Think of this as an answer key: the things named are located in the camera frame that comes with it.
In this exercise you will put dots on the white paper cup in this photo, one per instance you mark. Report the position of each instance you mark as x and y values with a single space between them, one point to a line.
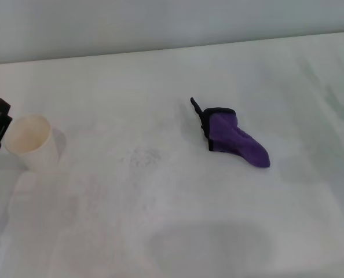
41 156

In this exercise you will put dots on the purple rag with black trim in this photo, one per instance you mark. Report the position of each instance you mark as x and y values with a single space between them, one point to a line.
235 139

